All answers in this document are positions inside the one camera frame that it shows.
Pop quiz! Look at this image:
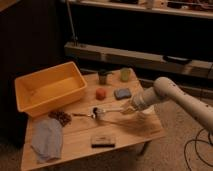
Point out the metal fork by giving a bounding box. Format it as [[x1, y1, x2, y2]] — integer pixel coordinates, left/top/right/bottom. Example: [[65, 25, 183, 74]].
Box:
[[72, 113, 96, 119]]

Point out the long shelf rail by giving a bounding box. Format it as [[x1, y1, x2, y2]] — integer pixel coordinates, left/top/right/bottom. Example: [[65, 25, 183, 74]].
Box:
[[64, 42, 213, 80]]

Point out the blue sponge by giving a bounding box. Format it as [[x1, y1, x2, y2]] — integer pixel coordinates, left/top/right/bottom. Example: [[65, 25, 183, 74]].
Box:
[[114, 88, 132, 100]]

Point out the brown grape bunch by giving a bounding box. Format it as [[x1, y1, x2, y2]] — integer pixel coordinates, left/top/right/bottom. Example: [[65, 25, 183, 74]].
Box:
[[49, 111, 72, 126]]

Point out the green plastic cup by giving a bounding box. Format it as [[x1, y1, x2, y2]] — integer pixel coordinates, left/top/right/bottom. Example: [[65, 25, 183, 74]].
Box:
[[120, 68, 131, 82]]

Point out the wooden table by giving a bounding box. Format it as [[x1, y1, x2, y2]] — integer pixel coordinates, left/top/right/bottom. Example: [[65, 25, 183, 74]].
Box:
[[21, 70, 165, 171]]

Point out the white-handled black brush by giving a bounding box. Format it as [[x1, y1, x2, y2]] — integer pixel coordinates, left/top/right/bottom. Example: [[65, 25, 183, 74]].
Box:
[[92, 107, 122, 118]]

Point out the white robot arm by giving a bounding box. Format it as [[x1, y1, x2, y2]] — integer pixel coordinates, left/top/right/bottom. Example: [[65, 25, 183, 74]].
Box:
[[122, 77, 213, 135]]

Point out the dark brown wooden block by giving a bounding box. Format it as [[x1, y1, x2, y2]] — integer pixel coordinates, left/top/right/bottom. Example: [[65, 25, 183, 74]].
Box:
[[91, 135, 115, 148]]

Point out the black cable on floor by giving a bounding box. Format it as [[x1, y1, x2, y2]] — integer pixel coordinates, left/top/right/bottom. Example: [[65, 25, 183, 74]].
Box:
[[183, 63, 213, 171]]

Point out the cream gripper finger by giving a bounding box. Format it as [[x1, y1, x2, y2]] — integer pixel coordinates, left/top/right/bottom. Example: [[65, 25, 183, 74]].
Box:
[[121, 101, 134, 115]]

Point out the red block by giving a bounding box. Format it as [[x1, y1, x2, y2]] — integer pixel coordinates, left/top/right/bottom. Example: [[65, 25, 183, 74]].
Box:
[[96, 88, 107, 100]]

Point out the yellow plastic bin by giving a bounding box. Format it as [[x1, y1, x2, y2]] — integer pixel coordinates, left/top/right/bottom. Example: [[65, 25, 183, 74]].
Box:
[[15, 62, 87, 118]]

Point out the blue-grey cloth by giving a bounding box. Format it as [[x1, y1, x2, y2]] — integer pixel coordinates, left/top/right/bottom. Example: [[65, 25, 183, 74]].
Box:
[[31, 118, 63, 163]]

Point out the dark metal cup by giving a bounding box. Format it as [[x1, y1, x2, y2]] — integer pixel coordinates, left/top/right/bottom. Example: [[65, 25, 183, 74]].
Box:
[[98, 70, 111, 85]]

